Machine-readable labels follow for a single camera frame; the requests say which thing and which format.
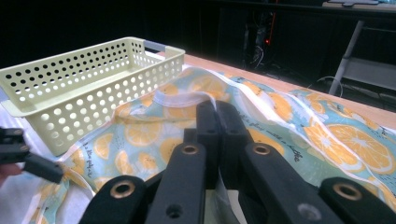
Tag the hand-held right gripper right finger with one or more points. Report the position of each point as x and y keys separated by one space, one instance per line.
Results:
x=232 y=130

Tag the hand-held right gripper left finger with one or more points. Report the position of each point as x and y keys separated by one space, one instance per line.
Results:
x=207 y=124

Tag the orange slice print cloth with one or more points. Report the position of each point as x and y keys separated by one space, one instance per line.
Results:
x=143 y=130

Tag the pale yellow perforated basket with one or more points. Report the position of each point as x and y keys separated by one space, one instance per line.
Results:
x=93 y=83

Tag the black device with red light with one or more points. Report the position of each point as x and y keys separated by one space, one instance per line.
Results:
x=261 y=37

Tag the grey metal stand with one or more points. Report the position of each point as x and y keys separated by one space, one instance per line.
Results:
x=367 y=71

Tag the wooden background desk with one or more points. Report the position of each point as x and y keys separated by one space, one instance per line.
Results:
x=358 y=6

